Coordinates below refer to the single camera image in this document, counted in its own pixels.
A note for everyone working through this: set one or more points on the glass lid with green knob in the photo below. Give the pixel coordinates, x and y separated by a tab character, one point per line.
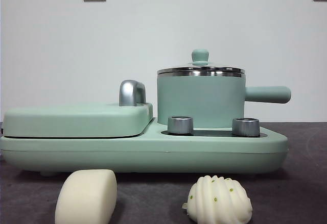
200	55

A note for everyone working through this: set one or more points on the twisted scallion steamed bun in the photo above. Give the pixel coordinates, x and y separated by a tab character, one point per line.
219	203

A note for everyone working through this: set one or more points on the plain white steamed bun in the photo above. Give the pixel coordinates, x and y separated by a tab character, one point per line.
84	198

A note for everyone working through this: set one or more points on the silver control knob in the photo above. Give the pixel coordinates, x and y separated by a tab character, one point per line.
180	125
245	127

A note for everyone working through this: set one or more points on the green breakfast machine base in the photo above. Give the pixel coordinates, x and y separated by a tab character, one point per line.
153	155

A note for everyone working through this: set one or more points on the green griddle cover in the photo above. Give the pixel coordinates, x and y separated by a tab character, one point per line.
76	122

